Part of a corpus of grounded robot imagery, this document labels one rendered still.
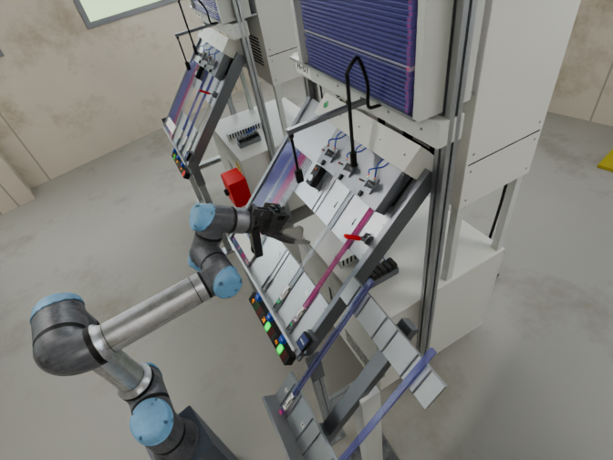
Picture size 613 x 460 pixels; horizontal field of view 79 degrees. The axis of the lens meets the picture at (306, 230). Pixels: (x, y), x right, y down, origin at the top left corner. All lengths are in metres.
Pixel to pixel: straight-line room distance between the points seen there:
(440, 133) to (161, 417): 1.09
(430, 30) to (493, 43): 0.23
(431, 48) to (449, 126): 0.19
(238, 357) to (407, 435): 0.94
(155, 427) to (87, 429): 1.16
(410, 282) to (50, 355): 1.19
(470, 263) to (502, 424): 0.75
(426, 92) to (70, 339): 0.96
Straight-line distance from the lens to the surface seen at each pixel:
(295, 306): 1.32
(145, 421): 1.30
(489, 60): 1.07
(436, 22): 0.88
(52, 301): 1.11
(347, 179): 1.18
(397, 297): 1.51
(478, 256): 1.68
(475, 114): 1.11
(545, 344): 2.27
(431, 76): 0.92
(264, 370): 2.12
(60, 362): 1.00
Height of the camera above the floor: 1.83
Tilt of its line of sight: 42 degrees down
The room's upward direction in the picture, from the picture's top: 12 degrees counter-clockwise
